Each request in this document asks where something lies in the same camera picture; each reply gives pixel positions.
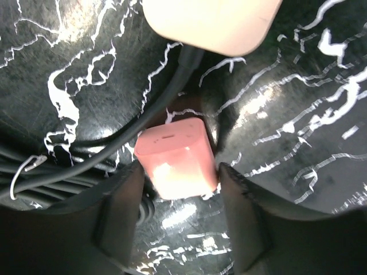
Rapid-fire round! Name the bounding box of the white red-socket power strip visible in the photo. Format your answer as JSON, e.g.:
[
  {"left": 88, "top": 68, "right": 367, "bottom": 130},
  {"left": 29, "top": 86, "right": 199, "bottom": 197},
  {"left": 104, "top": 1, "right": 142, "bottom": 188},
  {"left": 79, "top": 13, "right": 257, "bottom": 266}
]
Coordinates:
[{"left": 142, "top": 0, "right": 282, "bottom": 57}]

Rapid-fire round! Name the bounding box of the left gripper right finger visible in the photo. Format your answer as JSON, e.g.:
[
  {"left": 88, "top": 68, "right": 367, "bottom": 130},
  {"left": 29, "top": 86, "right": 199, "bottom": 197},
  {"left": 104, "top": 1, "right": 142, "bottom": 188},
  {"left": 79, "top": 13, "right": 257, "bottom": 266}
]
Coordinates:
[{"left": 218, "top": 163, "right": 366, "bottom": 274}]

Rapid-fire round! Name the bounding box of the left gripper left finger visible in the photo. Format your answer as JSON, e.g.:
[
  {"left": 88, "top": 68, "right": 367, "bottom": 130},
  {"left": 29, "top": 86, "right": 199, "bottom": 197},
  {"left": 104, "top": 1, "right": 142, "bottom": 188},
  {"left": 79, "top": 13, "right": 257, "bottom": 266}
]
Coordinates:
[{"left": 1, "top": 163, "right": 144, "bottom": 274}]

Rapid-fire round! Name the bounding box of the white pink charger plug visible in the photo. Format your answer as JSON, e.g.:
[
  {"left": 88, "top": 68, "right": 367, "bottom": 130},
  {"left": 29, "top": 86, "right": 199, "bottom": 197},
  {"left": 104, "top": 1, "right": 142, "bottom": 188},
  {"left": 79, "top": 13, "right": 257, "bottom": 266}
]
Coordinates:
[{"left": 134, "top": 117, "right": 218, "bottom": 200}]

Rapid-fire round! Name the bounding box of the black power strip cable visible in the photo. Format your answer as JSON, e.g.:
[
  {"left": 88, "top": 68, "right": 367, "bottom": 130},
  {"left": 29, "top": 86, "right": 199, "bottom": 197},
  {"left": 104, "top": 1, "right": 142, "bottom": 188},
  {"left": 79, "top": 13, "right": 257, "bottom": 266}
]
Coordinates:
[{"left": 0, "top": 47, "right": 206, "bottom": 207}]

